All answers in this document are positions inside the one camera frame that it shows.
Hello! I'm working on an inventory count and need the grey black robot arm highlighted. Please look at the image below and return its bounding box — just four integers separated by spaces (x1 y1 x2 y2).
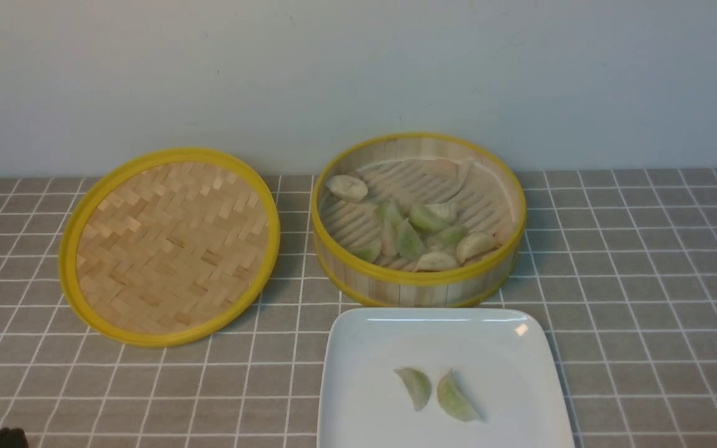
0 427 29 448

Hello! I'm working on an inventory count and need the white square plate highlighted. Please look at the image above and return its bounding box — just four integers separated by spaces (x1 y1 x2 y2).
317 308 574 447

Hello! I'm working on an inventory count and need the green dumpling on plate left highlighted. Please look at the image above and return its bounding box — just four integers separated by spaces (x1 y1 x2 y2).
393 368 432 412

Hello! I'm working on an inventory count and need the green dumpling on plate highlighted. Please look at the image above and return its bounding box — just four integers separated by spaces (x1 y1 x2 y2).
436 369 482 422
393 368 432 412

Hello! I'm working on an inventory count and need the green dumpling on plate right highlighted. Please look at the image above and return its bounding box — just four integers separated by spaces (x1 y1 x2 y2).
436 369 482 422

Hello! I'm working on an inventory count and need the white dumpling back left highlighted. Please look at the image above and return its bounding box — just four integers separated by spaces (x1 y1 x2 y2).
325 175 369 203

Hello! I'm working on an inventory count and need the green dumpling centre steamer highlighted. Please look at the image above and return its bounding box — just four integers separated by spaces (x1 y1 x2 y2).
395 219 428 262

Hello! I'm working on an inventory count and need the bamboo steamer basket yellow rim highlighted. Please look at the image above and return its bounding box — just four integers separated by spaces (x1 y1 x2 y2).
311 133 527 308

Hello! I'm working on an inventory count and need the green dumpling upper centre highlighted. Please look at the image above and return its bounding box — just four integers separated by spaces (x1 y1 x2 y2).
408 203 450 233

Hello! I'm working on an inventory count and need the white dumpling front steamer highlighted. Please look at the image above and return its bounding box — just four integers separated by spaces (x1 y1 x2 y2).
415 250 461 272

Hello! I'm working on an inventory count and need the white dumpling steamer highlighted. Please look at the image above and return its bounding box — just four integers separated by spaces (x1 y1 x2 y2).
456 232 498 264
415 250 461 272

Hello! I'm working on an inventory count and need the white dumpling right steamer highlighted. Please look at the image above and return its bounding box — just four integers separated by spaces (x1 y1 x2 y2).
456 232 498 264

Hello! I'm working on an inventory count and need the bamboo steamer lid yellow rim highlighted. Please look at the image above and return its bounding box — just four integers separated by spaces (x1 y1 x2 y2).
58 147 281 348

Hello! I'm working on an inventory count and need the grey checked tablecloth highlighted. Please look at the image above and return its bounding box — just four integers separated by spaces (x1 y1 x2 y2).
0 169 717 447

